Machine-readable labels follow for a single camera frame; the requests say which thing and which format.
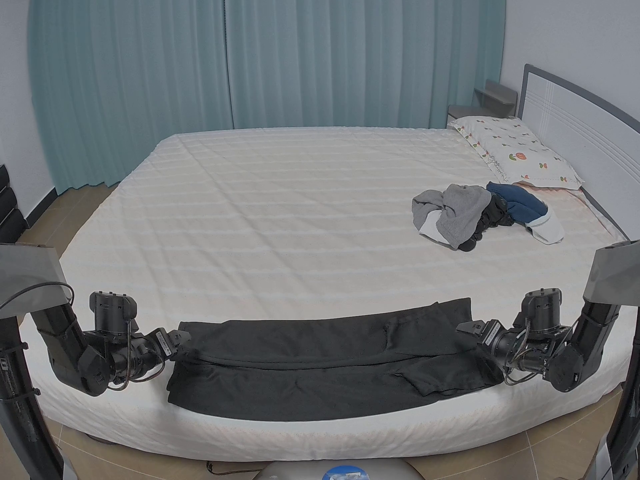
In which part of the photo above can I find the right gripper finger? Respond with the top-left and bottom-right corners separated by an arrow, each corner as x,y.
456,320 -> 487,340

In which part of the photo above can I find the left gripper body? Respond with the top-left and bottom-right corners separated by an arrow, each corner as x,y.
129,327 -> 175,378

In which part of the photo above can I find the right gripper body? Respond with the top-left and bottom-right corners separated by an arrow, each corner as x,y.
478,319 -> 523,371

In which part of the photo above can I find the black T-shirt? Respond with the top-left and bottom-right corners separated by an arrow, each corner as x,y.
166,296 -> 504,423

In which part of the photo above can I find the bed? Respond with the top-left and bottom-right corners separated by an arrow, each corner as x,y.
20,63 -> 640,461

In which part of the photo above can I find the white garment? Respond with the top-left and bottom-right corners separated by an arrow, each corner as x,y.
525,211 -> 566,245
418,219 -> 451,244

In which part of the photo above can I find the black crumpled garment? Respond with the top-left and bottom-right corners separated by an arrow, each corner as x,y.
457,194 -> 514,253

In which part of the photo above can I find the grey knitted garment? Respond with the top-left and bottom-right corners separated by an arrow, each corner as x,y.
411,183 -> 493,250

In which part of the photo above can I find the dark blue garment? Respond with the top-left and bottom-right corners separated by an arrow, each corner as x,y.
486,181 -> 551,227

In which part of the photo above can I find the white printed pillow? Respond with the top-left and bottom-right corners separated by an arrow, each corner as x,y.
446,116 -> 586,191

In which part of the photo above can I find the grey bedside table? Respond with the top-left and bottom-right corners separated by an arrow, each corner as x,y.
446,79 -> 518,121

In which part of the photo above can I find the black cable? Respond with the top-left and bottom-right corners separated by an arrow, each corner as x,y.
0,281 -> 76,314
206,460 -> 257,477

